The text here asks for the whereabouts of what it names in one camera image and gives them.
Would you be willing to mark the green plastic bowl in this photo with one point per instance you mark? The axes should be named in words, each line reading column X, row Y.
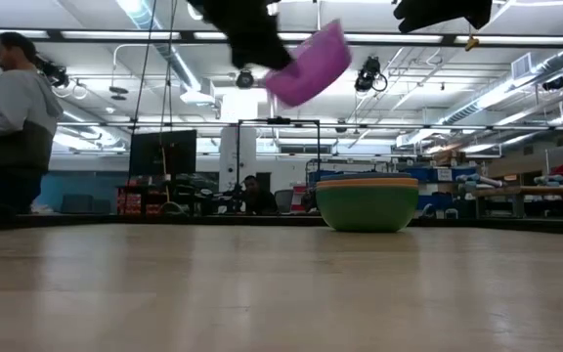
column 367, row 211

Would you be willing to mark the wooden workbench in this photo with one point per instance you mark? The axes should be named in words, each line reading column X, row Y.
column 531, row 191

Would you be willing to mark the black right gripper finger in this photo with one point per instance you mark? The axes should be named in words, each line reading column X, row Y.
column 406, row 19

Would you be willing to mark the yellow hanging tag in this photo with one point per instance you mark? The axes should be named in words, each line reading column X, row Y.
column 471, row 43

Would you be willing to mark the seated person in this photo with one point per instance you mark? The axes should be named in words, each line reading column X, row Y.
column 258, row 198

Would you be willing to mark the black monitor screen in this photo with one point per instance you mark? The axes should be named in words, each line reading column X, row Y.
column 164, row 152

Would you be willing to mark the standing person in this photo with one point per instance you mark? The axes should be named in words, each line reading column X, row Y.
column 15, row 122

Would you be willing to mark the grey office chair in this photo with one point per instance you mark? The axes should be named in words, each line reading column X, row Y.
column 284, row 199

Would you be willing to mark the grey sofa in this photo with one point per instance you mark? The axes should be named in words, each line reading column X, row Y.
column 80, row 203

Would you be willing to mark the broom with yellow stick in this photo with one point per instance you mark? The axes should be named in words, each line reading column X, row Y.
column 165, row 181

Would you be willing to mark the red boxes shelf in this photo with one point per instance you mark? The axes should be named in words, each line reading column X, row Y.
column 135, row 203

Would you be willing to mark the purple translucent plastic bowl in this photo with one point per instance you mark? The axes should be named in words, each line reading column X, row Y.
column 311, row 66

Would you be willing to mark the blue storage bin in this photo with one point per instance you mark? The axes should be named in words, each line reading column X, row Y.
column 433, row 174

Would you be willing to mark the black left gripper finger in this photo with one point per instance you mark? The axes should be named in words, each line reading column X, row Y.
column 267, row 56

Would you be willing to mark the black metal frame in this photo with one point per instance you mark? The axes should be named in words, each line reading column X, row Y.
column 278, row 120

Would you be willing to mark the small black ceiling camera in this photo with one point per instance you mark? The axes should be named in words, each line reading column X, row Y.
column 553, row 83

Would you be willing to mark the orange plastic bowl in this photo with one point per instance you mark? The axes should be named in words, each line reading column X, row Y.
column 367, row 182

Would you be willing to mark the black overhead light bar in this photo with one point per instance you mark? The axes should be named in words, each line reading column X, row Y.
column 186, row 35

